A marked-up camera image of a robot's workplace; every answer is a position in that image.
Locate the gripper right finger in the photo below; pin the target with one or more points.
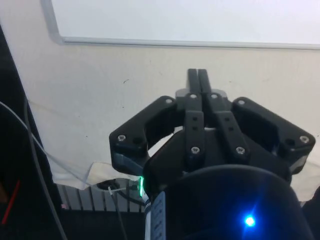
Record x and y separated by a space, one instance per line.
270 125

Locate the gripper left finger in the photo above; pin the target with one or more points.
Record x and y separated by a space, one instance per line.
140 127

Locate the whiteboard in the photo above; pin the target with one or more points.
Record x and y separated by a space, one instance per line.
175 20

